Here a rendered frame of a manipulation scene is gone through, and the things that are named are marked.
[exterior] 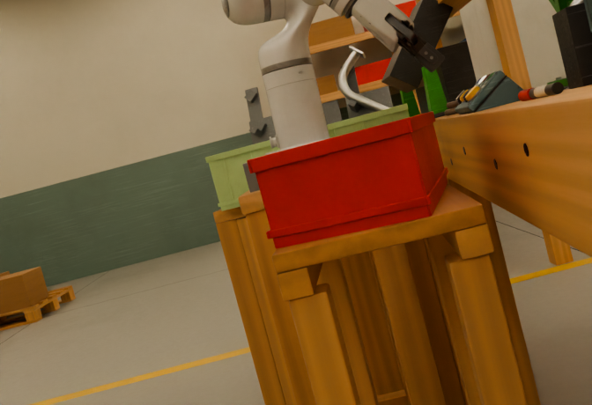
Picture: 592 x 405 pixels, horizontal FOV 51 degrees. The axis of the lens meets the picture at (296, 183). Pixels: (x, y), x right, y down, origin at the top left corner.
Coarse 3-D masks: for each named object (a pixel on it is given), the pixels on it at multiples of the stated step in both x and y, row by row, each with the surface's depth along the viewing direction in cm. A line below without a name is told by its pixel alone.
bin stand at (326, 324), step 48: (336, 240) 75; (384, 240) 75; (432, 240) 102; (480, 240) 74; (288, 288) 76; (336, 288) 105; (480, 288) 75; (336, 336) 77; (480, 336) 75; (336, 384) 77; (480, 384) 76
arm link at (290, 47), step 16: (272, 0) 138; (288, 0) 140; (272, 16) 142; (288, 16) 143; (304, 16) 139; (288, 32) 139; (304, 32) 141; (272, 48) 139; (288, 48) 139; (304, 48) 141; (272, 64) 140; (288, 64) 139
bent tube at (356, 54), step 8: (352, 48) 209; (352, 56) 209; (360, 56) 212; (344, 64) 209; (352, 64) 210; (344, 72) 209; (344, 80) 208; (344, 88) 207; (344, 96) 208; (352, 96) 206; (360, 96) 205; (360, 104) 205; (368, 104) 203; (376, 104) 203
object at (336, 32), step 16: (320, 32) 738; (336, 32) 736; (352, 32) 735; (368, 32) 731; (320, 48) 727; (368, 64) 737; (384, 64) 737; (320, 80) 740; (368, 80) 739; (320, 96) 734; (336, 96) 730; (416, 96) 735
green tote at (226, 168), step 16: (384, 112) 179; (400, 112) 179; (336, 128) 182; (352, 128) 181; (256, 144) 185; (208, 160) 188; (224, 160) 187; (240, 160) 187; (224, 176) 188; (240, 176) 187; (224, 192) 188; (240, 192) 187; (224, 208) 189
